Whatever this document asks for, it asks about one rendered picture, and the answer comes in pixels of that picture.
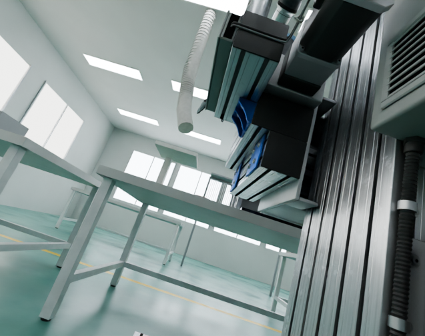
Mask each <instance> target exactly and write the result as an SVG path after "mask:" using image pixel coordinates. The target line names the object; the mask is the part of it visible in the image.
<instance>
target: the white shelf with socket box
mask: <svg viewBox="0 0 425 336"><path fill-rule="evenodd" d="M155 145H156V147H157V150H158V151H159V154H160V155H161V157H162V158H164V159H165V160H164V162H163V165H162V167H161V170H160V172H159V175H158V177H157V180H156V183H161V184H163V183H164V181H165V178H166V176H167V173H168V171H169V168H170V165H171V162H172V161H175V162H177V163H181V164H184V165H187V166H190V167H193V168H196V169H197V167H198V155H197V153H196V152H193V151H190V150H187V149H183V148H181V147H177V146H174V145H170V144H168V143H164V142H161V141H158V140H156V141H155Z"/></svg>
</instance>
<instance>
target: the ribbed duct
mask: <svg viewBox="0 0 425 336"><path fill-rule="evenodd" d="M216 17H217V13H216V11H215V10H214V9H210V8H207V9H206V10H205V13H204V16H203V18H202V20H201V23H200V26H199V29H198V31H197V34H196V36H195V39H194V41H193V44H192V46H191V49H190V52H189V55H188V56H187V60H186V62H185V65H184V68H183V73H182V77H181V84H180V88H179V96H178V100H177V107H176V112H177V126H178V130H179V132H181V133H190V132H192V131H193V119H192V115H191V105H192V99H193V90H194V85H195V79H196V76H197V72H198V69H199V65H200V63H201V58H202V56H203V52H204V50H205V46H206V45H207V41H208V39H209V36H210V33H211V30H212V28H213V26H214V23H215V20H216Z"/></svg>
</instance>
